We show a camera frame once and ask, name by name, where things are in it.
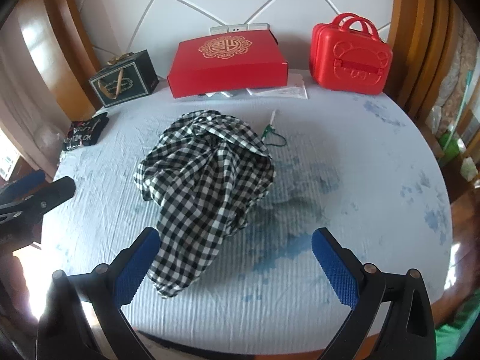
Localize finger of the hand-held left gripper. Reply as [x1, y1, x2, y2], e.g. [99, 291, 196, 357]
[0, 176, 77, 226]
[0, 169, 46, 200]

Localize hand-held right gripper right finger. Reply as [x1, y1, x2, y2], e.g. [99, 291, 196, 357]
[312, 227, 438, 360]

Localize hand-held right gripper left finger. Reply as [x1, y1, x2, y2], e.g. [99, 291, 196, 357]
[35, 228, 161, 360]

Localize black white checkered shirt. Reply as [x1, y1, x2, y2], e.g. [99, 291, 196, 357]
[134, 109, 277, 300]

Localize black folded printed cloth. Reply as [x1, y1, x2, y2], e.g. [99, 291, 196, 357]
[62, 112, 110, 152]

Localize dark green gift box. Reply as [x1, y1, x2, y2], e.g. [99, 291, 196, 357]
[89, 49, 159, 109]

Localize green cloth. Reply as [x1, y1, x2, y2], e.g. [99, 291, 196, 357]
[434, 289, 480, 360]

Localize white paper sheets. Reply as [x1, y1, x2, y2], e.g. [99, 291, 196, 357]
[245, 73, 309, 100]

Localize small red plastic suitcase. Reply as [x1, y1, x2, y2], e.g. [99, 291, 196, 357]
[310, 13, 394, 96]

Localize red flat gift box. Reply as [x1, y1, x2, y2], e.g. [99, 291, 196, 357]
[167, 33, 289, 99]

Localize white padded headboard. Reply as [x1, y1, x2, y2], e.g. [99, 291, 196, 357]
[67, 0, 399, 83]

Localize wooden headboard frame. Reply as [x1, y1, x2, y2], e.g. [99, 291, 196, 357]
[40, 0, 474, 166]

